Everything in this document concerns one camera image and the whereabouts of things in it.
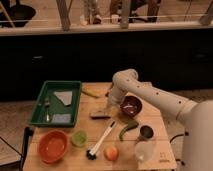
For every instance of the green plastic tray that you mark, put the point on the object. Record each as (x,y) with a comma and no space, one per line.
(38,116)

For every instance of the white handled dish brush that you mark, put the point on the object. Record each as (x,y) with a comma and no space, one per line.
(92,152)

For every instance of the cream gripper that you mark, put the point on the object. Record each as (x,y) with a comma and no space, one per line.
(110,108)

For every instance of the light blue sponge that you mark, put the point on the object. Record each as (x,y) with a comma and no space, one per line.
(61,118)

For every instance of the orange peach fruit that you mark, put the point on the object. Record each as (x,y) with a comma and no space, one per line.
(111,153)

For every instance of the green plastic cup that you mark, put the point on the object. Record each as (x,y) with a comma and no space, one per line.
(79,138)

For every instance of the black clamp stand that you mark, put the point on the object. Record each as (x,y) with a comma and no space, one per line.
(28,133)

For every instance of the grey folded cloth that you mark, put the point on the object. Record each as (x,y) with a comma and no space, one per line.
(64,96)

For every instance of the dark red bowl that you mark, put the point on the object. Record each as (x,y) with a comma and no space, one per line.
(131,106)

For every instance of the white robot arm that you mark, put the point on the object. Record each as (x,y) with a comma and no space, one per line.
(197,118)

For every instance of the small dark metal cup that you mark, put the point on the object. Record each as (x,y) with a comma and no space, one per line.
(146,132)

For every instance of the yellow banana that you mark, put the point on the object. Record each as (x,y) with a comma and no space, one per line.
(88,93)

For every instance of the green chili pepper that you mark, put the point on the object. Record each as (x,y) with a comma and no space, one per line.
(131,125)

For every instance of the orange plastic bowl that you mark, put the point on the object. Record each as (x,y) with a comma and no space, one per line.
(52,146)

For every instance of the metal fork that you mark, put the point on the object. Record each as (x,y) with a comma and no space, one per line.
(47,105)

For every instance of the dark whiteboard eraser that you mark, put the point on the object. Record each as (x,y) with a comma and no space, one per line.
(99,115)

